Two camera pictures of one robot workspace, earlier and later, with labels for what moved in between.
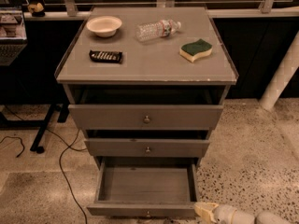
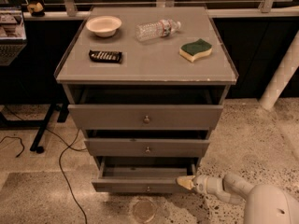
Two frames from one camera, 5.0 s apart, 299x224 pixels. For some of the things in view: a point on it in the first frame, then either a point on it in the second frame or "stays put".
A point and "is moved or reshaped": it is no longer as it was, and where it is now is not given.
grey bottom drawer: (146, 187) is moved or reshaped
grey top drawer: (145, 117) stays put
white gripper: (224, 215) -> (201, 184)
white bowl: (104, 25) stays put
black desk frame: (62, 106) stays put
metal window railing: (74, 2) stays put
